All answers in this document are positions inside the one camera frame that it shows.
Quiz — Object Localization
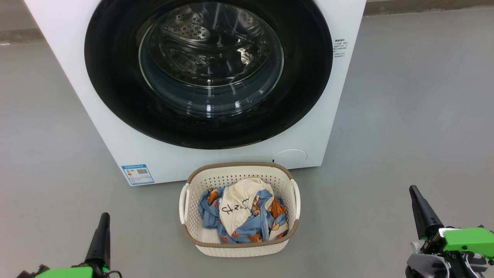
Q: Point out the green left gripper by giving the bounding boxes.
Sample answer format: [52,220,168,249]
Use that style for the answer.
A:
[17,212,122,278]

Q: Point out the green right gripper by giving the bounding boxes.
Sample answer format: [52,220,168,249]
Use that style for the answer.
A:
[405,185,494,278]

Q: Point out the cream garment with black print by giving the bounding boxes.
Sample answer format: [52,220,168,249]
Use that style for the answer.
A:
[219,178,274,237]

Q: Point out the blue cartoon print garment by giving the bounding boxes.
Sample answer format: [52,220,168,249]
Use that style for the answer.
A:
[199,187,289,244]

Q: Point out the black round glass washer door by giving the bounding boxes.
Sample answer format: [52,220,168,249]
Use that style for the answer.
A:
[84,0,333,150]

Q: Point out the white front-load washing machine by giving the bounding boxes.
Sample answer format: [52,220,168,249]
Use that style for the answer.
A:
[24,0,366,186]

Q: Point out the perforated steel washer drum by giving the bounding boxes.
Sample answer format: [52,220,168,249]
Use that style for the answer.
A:
[139,2,284,116]

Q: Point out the blue energy label sticker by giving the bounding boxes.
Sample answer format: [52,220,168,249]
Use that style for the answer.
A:
[121,164,155,186]

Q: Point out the cream perforated laundry basket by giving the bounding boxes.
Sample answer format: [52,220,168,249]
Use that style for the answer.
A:
[179,162,301,258]

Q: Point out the round white filter cover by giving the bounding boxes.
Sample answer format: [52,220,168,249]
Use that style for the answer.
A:
[272,149,308,167]

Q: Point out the black text notice sticker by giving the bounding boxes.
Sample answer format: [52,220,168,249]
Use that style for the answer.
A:
[334,39,349,58]

